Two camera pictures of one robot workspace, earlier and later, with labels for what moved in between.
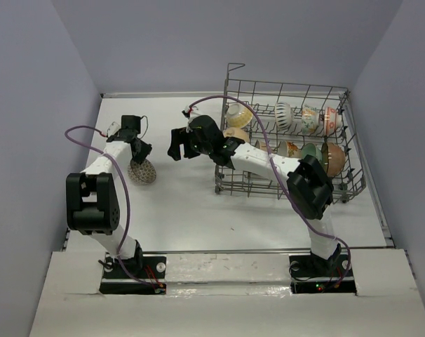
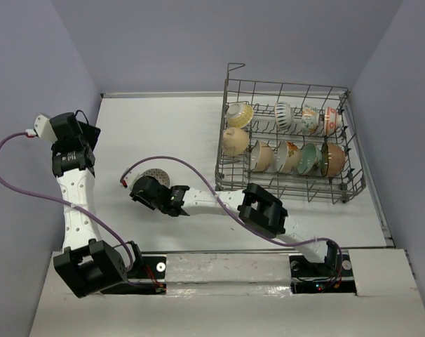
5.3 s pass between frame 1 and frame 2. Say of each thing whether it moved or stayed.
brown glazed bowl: stayed
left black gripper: moved
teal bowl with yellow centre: stayed
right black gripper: moved
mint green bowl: stayed
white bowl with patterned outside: stayed
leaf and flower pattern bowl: stayed
